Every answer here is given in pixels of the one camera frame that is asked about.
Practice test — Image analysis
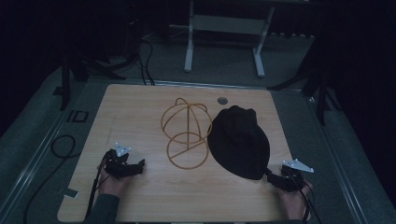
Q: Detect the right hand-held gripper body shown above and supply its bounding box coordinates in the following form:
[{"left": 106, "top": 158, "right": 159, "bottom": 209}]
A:
[{"left": 277, "top": 158, "right": 315, "bottom": 193}]

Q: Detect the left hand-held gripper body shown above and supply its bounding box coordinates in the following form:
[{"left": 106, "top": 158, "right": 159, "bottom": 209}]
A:
[{"left": 103, "top": 142, "right": 139, "bottom": 180}]

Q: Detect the black bucket hat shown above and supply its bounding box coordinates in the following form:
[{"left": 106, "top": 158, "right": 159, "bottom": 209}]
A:
[{"left": 206, "top": 105, "right": 271, "bottom": 181}]

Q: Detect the person's left hand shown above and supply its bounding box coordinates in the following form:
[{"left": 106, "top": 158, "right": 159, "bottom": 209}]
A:
[{"left": 97, "top": 163, "right": 134, "bottom": 199}]

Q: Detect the black tripod stand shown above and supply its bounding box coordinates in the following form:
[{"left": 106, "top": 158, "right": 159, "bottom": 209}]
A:
[
  {"left": 266, "top": 43, "right": 344, "bottom": 126},
  {"left": 59, "top": 43, "right": 127, "bottom": 112}
]

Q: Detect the right hand-held gripper cable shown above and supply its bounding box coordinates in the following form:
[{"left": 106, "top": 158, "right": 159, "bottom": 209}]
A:
[{"left": 290, "top": 174, "right": 323, "bottom": 224}]

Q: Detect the hand-held gripper cable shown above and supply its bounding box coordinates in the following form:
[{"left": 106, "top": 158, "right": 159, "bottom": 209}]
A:
[
  {"left": 85, "top": 154, "right": 110, "bottom": 219},
  {"left": 290, "top": 174, "right": 323, "bottom": 224}
]

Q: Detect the left hand-held gripper cable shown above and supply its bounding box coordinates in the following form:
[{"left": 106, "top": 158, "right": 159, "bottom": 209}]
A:
[{"left": 85, "top": 154, "right": 110, "bottom": 219}]

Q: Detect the gold wire hat stand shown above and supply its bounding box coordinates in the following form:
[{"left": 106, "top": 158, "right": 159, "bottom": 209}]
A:
[{"left": 160, "top": 97, "right": 214, "bottom": 171}]

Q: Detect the black floor cable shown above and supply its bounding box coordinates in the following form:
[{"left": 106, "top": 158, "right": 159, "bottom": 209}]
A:
[{"left": 22, "top": 133, "right": 78, "bottom": 224}]

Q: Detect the black hanging cable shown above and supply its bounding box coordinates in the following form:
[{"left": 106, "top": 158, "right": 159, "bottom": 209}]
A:
[{"left": 135, "top": 38, "right": 156, "bottom": 87}]

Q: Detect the white metal desk frame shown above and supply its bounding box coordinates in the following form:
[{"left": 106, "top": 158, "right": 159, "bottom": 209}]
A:
[{"left": 183, "top": 0, "right": 276, "bottom": 78}]

